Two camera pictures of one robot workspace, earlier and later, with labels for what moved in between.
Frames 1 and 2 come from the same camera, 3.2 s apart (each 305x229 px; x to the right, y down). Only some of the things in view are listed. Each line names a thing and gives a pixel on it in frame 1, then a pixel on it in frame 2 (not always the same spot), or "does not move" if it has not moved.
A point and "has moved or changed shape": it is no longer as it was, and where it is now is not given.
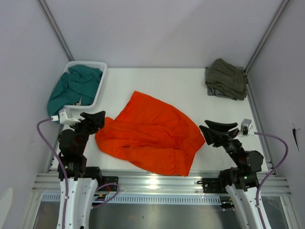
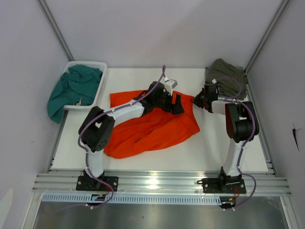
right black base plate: (213, 185) does not move
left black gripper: (97, 119) -> (178, 109)
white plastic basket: (101, 65) does not move
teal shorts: (80, 83) does not move
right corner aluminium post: (281, 7) does not move
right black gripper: (211, 136) -> (196, 99)
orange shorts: (156, 133) has moved or changed shape
